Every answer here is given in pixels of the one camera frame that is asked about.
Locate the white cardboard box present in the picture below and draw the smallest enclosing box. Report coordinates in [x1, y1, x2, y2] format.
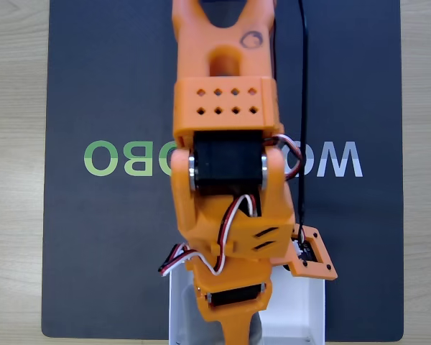
[168, 264, 327, 345]

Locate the dark mat with WOWROBO print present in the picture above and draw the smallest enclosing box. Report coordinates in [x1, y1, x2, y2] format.
[41, 0, 405, 341]

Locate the red white black servo wire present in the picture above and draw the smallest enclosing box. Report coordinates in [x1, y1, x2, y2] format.
[264, 134, 303, 180]
[157, 193, 261, 277]

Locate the orange-framed gripper camera module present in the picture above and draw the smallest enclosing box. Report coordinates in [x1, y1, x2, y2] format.
[286, 225, 339, 281]

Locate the black camera cable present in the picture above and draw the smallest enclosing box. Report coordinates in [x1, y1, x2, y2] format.
[297, 0, 310, 245]

